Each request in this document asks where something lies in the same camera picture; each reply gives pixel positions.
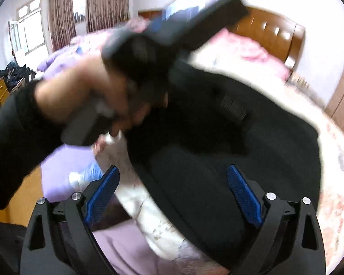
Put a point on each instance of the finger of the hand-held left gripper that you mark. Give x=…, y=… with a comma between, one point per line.
x=215, y=17

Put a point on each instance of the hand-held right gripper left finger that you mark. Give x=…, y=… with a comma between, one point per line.
x=103, y=197

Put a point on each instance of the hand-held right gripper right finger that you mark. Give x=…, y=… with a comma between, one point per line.
x=245, y=197

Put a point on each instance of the black pants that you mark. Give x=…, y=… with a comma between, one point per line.
x=218, y=149

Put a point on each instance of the person's left forearm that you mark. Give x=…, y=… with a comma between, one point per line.
x=14, y=137

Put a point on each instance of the person's left hand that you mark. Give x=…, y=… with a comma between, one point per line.
x=83, y=91

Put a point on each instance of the brown wooden door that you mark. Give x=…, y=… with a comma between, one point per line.
x=150, y=15

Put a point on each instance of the pink quilt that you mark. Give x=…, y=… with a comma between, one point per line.
x=246, y=51

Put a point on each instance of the brown patterned curtain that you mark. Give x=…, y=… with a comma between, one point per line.
x=107, y=3
x=61, y=11

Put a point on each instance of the wooden headboard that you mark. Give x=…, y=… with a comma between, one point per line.
x=275, y=28

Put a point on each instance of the narrow window between curtains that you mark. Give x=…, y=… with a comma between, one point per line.
x=79, y=1

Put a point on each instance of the cream floral blanket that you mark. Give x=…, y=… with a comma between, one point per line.
x=335, y=183

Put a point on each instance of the pile of dark clothes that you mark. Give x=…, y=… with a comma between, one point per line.
x=15, y=74

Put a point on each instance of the window with white frame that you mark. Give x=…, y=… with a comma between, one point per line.
x=31, y=28

